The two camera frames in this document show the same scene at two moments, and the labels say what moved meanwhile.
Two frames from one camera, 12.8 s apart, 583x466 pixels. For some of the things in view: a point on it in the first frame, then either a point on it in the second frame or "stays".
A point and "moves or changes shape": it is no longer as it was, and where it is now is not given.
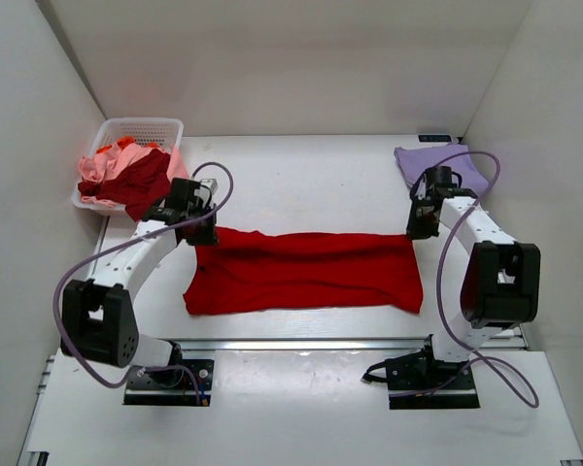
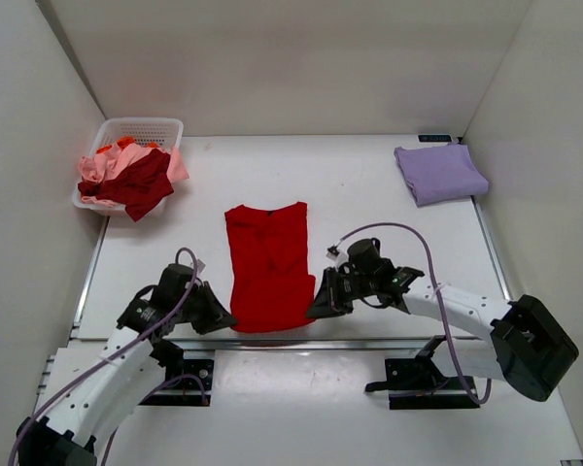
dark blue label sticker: [434, 138] stays
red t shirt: [249, 272] moves or changes shape
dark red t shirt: [138, 186] stays
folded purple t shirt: [414, 160] stays
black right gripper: [414, 230] -> [329, 301]
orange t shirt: [122, 142] stays
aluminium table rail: [301, 344] stays
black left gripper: [208, 238] -> [217, 316]
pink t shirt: [116, 158] stays
